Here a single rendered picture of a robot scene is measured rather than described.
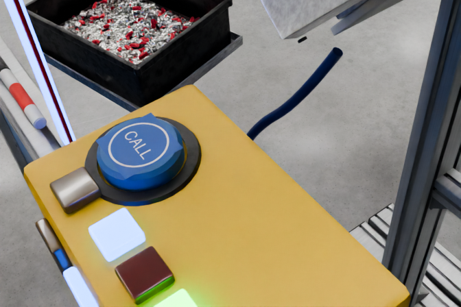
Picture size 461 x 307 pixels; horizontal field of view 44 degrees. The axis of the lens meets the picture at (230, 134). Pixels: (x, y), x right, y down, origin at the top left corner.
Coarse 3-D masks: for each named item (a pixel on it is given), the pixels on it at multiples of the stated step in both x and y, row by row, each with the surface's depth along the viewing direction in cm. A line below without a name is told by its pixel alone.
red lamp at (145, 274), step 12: (144, 252) 23; (156, 252) 23; (120, 264) 23; (132, 264) 23; (144, 264) 23; (156, 264) 22; (120, 276) 22; (132, 276) 22; (144, 276) 22; (156, 276) 22; (168, 276) 22; (132, 288) 22; (144, 288) 22; (156, 288) 22; (132, 300) 22; (144, 300) 22
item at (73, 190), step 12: (84, 168) 26; (60, 180) 26; (72, 180) 26; (84, 180) 26; (60, 192) 25; (72, 192) 25; (84, 192) 25; (96, 192) 25; (60, 204) 25; (72, 204) 25; (84, 204) 25
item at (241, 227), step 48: (192, 96) 30; (96, 144) 28; (192, 144) 27; (240, 144) 27; (48, 192) 26; (144, 192) 26; (192, 192) 26; (240, 192) 25; (288, 192) 25; (192, 240) 24; (240, 240) 24; (288, 240) 24; (336, 240) 23; (96, 288) 23; (192, 288) 22; (240, 288) 22; (288, 288) 22; (336, 288) 22; (384, 288) 22
